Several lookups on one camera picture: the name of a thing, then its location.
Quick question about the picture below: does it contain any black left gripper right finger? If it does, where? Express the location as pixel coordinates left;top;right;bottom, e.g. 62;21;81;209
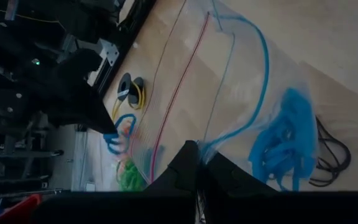
197;152;358;224

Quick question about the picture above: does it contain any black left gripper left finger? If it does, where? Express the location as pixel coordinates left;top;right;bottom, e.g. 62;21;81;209
32;140;198;224

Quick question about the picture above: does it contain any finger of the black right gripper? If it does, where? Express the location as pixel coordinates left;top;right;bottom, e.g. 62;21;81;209
73;83;118;135

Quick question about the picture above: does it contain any green rubber band bunch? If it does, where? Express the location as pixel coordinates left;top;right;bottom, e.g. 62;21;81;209
116;157;148;192

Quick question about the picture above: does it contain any blue rubber band bunch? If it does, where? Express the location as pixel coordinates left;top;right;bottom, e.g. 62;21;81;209
247;87;319;192

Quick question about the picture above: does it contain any clear plastic zipper bag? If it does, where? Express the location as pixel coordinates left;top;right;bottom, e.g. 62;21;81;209
129;0;321;192

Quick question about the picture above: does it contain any red storage tote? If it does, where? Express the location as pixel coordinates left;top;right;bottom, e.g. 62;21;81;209
0;193;42;224

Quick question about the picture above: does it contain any yellow cable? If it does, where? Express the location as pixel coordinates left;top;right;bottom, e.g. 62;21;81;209
111;81;146;123

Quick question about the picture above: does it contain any grey metal bracket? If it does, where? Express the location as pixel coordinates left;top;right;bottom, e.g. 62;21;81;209
76;39;120;88

